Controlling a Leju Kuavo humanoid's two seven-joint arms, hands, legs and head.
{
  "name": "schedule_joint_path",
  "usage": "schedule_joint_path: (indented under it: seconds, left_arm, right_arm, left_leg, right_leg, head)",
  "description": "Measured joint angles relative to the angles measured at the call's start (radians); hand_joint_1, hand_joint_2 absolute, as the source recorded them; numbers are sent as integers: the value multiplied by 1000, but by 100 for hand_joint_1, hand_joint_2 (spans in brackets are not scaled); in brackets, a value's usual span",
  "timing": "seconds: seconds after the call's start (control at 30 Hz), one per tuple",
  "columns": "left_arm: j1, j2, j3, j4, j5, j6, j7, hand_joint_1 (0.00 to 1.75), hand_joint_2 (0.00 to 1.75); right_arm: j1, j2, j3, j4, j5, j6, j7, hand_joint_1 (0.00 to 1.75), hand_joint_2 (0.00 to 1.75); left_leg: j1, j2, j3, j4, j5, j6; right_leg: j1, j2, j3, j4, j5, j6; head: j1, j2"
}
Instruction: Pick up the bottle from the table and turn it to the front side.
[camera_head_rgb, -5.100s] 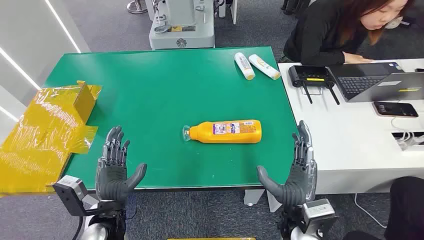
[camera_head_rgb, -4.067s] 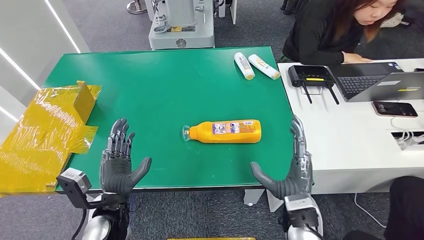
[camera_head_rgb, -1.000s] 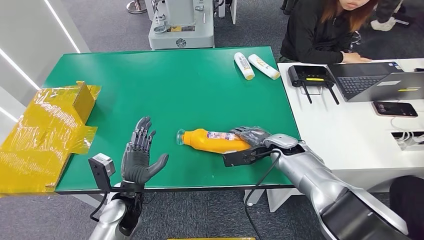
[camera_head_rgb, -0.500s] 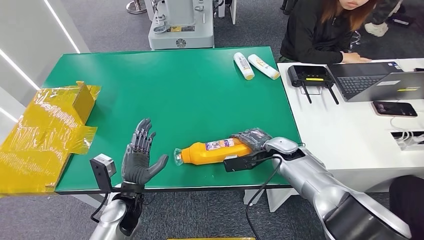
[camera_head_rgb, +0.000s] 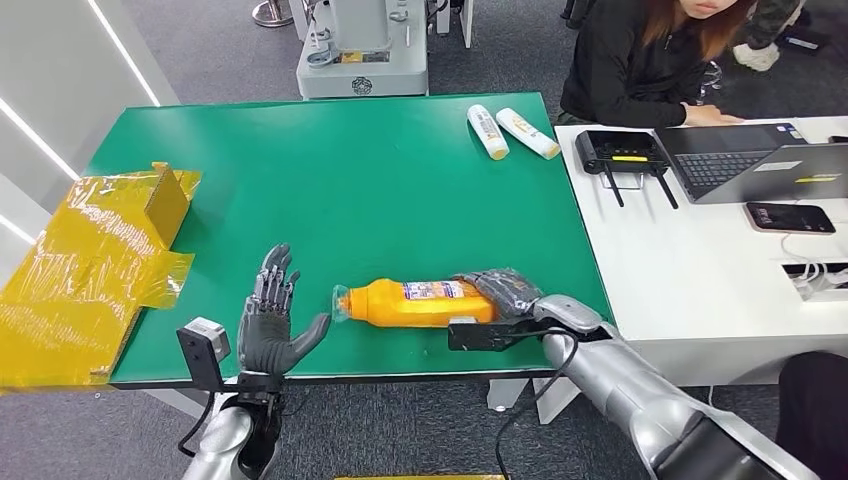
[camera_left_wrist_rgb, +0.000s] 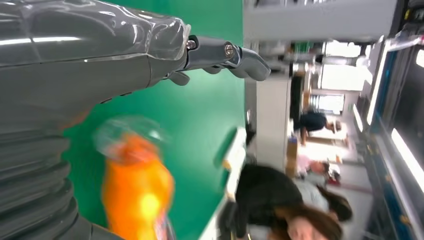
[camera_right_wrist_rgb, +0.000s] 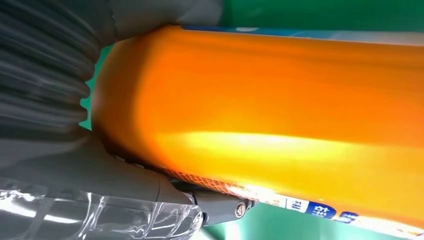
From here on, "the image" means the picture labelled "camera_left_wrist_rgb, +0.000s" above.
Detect orange plastic bottle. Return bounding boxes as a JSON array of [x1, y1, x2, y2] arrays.
[[93, 115, 176, 240]]

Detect white tube with barcode label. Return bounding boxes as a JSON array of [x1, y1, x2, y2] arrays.
[[222, 127, 248, 170]]

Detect white desk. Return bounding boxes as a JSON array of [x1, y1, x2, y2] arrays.
[[198, 195, 233, 240]]

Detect person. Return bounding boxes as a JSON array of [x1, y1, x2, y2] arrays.
[[218, 163, 354, 240], [293, 110, 342, 147]]

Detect ceiling light panel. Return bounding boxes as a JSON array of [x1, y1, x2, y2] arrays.
[[390, 128, 424, 193]]

